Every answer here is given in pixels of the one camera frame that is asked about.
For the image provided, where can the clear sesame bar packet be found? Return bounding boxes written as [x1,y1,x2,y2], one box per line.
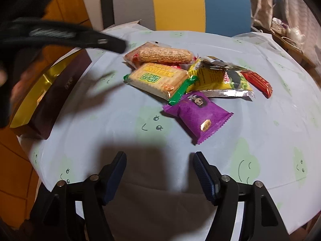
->
[123,42,195,69]

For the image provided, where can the dark brown gift box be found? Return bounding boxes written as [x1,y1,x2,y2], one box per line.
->
[9,48,92,140]

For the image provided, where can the wicker basket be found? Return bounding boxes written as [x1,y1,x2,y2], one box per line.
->
[271,17,289,35]

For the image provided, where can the purple snack packet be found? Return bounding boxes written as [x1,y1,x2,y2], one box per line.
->
[163,92,234,145]

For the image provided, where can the grey yellow blue chair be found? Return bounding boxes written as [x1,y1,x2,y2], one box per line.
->
[100,0,252,37]

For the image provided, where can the yellow snack bag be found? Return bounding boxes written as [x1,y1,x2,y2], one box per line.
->
[187,56,256,98]

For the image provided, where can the beige patterned curtain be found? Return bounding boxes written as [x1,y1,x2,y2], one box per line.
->
[251,0,301,29]

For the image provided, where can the green yellow cracker packet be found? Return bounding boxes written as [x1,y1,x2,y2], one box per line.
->
[123,63,200,106]

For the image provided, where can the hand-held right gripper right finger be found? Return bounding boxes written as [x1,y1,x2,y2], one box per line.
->
[193,151,291,241]

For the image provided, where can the wooden side table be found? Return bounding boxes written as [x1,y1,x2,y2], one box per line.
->
[253,25,317,69]

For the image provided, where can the white teapot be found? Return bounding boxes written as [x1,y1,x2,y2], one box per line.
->
[287,26,306,44]

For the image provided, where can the dark red bar packet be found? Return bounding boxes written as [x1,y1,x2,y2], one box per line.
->
[239,70,273,99]

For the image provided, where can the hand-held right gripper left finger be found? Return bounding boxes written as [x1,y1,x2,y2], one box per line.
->
[30,151,127,241]

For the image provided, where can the light blue printed tablecloth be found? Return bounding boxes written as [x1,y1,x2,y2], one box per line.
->
[26,21,321,234]

